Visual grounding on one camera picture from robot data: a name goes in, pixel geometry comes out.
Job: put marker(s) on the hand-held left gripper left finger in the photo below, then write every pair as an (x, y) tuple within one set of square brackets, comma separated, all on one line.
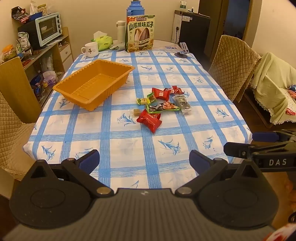
[(89, 161)]

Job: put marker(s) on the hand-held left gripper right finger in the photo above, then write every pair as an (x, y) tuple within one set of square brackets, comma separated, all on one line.
[(198, 161)]

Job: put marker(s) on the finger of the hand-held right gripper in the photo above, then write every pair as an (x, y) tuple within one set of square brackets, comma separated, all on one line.
[(238, 149), (264, 136)]

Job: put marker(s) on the clear grey snack packet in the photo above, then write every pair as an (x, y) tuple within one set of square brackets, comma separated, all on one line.
[(182, 104)]

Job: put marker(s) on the large red snack packet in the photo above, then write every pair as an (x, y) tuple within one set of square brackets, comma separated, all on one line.
[(149, 120)]

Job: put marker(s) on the long green snack packet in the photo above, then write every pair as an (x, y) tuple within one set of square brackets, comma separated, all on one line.
[(161, 107)]

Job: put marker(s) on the tan candy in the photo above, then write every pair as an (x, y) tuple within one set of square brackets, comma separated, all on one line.
[(136, 112)]

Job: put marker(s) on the small red candy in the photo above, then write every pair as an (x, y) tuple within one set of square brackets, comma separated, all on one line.
[(174, 89)]

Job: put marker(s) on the orange plastic tray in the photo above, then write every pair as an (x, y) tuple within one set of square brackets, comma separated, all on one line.
[(92, 83)]

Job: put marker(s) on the green brown candy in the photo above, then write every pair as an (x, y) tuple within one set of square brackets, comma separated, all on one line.
[(151, 96)]

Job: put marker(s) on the yellow green candy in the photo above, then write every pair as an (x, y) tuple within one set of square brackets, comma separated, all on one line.
[(143, 101)]

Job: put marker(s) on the blue checked tablecloth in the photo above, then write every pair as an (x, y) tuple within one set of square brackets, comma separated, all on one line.
[(129, 143)]

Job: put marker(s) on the sofa with green cover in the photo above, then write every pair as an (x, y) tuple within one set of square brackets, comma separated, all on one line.
[(270, 92)]

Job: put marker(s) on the person's red patterned clothing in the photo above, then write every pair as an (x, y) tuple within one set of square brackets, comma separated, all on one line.
[(277, 235)]

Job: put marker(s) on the quilted beige chair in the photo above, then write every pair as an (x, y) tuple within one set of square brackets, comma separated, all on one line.
[(12, 143), (231, 62)]

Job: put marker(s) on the blue bag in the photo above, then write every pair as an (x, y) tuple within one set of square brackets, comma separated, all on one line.
[(37, 85)]

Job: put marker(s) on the purple white bag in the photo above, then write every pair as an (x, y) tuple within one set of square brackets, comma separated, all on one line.
[(50, 77)]

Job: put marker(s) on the wooden shelf unit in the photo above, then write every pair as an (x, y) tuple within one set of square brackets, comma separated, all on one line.
[(57, 58)]

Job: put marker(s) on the phone stand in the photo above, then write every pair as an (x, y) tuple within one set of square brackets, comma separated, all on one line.
[(182, 52)]

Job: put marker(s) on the white printed mug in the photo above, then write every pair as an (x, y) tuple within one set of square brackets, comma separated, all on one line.
[(92, 49)]

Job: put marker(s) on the flat blue packet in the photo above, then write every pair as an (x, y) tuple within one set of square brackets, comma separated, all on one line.
[(171, 48)]

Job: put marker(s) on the crumpled green white wrapper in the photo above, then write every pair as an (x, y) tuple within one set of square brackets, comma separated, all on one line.
[(116, 47)]

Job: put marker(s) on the green tissue pack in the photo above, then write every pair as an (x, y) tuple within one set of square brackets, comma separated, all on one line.
[(103, 42)]

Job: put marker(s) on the black mini fridge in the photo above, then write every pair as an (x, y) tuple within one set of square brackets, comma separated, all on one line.
[(194, 34)]

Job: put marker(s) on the white thermos bottle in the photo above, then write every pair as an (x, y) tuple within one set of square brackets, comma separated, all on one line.
[(120, 31)]

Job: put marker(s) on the jar with orange lid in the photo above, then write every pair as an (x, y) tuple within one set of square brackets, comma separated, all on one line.
[(8, 54)]

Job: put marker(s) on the silver snack bags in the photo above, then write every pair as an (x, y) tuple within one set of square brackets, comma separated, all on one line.
[(24, 42)]

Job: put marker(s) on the large sunflower seed bag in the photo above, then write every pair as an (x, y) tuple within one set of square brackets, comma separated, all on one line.
[(140, 34)]

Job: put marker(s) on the light blue toaster oven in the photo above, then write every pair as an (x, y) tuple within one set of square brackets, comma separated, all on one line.
[(48, 29)]

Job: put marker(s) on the blue box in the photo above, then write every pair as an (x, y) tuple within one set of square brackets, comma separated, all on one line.
[(35, 16)]

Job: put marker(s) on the blue thermos jug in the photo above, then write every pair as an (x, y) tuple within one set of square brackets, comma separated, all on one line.
[(135, 8)]

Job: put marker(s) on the clear nut bag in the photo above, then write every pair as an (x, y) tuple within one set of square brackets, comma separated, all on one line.
[(39, 8)]

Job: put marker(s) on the dark red snack bag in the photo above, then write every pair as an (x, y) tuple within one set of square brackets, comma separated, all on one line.
[(19, 14)]

